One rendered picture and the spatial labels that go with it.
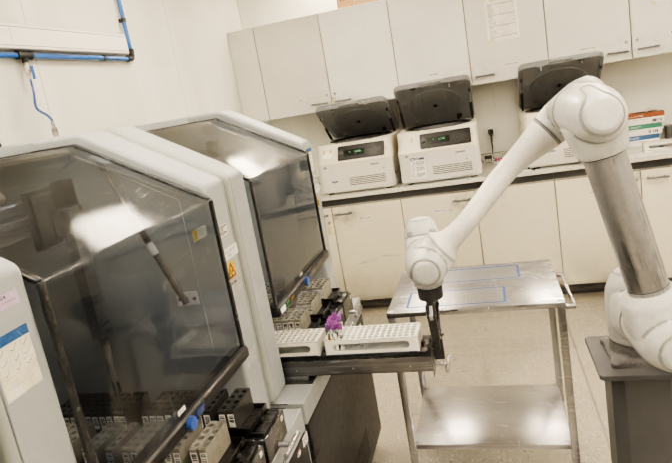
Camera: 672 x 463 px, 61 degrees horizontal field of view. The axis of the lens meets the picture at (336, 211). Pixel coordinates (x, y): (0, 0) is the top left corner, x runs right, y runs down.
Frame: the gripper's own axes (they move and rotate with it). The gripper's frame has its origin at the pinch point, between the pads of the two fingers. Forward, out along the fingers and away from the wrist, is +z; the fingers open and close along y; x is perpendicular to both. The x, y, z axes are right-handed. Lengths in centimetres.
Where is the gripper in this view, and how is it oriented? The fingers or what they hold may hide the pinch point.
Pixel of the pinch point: (438, 347)
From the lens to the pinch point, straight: 182.4
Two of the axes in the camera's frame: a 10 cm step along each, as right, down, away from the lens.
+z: 1.7, 9.7, 2.0
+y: -2.4, 2.3, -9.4
